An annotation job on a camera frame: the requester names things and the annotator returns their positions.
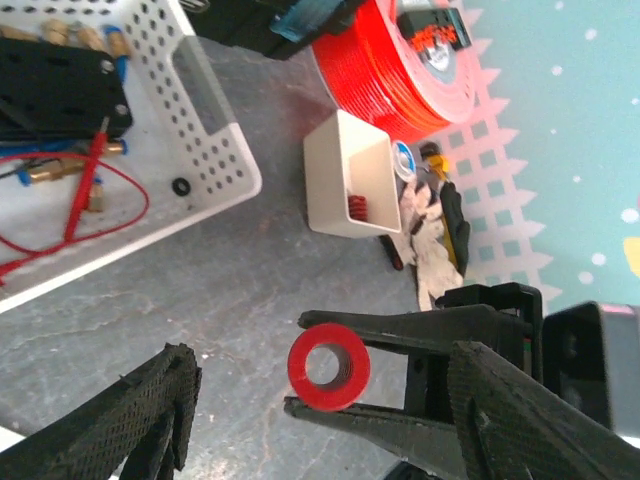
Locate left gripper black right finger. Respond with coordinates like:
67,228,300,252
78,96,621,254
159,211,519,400
447,341,639,479

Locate black rubber washer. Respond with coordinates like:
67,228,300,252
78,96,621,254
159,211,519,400
171,177,191,197

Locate white plastic perforated basket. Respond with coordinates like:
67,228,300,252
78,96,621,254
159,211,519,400
1,1,262,310

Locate white work glove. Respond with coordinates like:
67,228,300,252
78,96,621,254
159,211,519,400
390,178,463,311

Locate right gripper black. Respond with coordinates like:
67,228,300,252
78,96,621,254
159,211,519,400
284,283,612,473

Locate white small parts box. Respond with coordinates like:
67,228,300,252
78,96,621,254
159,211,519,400
303,110,401,239

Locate yellow black screwdriver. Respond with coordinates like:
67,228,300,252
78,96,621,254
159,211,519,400
419,142,450,182

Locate black power strip orange sockets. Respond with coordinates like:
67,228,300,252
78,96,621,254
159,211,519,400
396,8,472,53

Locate red filament spool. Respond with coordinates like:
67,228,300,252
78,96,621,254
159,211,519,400
312,1,477,143

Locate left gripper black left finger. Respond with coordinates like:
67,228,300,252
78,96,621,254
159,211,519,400
1,344,202,479

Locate black battery holder in basket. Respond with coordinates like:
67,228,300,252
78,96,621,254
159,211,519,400
1,38,133,142

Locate black toolbox with blue latches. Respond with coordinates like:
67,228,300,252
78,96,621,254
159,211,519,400
180,0,363,60

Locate red probe lead in basket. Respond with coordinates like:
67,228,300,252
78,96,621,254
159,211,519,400
1,117,150,286

